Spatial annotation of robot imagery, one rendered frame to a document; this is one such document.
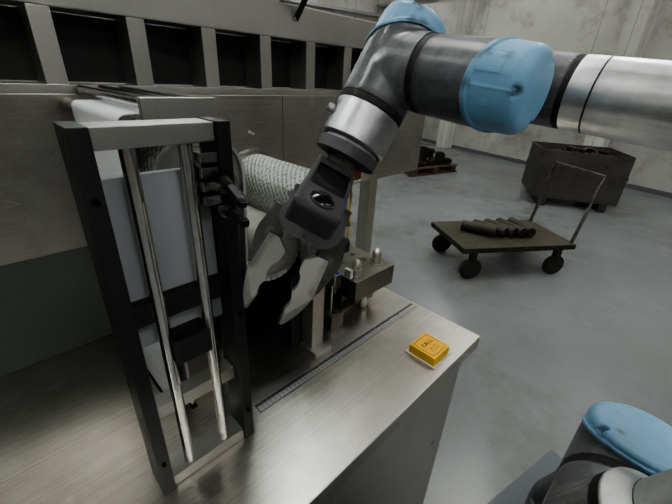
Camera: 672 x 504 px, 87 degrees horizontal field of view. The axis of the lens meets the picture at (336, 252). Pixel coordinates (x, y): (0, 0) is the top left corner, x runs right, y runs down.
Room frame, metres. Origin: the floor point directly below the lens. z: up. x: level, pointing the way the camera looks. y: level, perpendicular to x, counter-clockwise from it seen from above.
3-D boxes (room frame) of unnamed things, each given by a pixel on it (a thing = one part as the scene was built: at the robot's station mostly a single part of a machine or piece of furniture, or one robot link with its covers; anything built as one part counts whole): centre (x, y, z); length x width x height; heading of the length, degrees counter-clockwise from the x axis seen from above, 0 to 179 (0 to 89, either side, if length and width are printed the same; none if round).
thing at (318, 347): (0.67, 0.04, 1.05); 0.06 x 0.05 x 0.31; 46
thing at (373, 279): (0.96, 0.03, 1.00); 0.40 x 0.16 x 0.06; 46
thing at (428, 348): (0.68, -0.24, 0.91); 0.07 x 0.07 x 0.02; 46
